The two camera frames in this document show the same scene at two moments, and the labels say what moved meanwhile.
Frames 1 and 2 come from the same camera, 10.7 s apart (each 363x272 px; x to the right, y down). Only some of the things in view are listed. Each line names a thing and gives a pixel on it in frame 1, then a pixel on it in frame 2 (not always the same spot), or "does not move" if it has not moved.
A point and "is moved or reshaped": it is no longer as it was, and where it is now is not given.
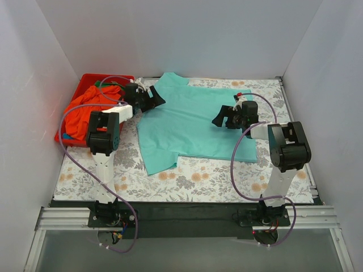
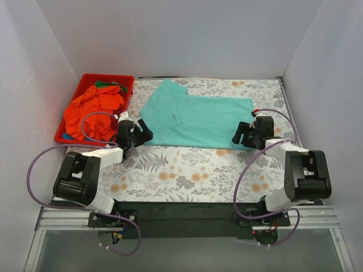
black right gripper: x=229 y=119 -> x=245 y=136
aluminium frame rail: x=313 y=218 does not move
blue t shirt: x=66 y=136 does not move
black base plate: x=160 y=219 does not move
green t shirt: x=101 y=84 does not move
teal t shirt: x=183 y=126 is moved or reshaped
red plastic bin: x=85 y=81 does not move
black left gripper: x=148 y=99 -> x=138 y=135
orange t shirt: x=77 y=114 does not move
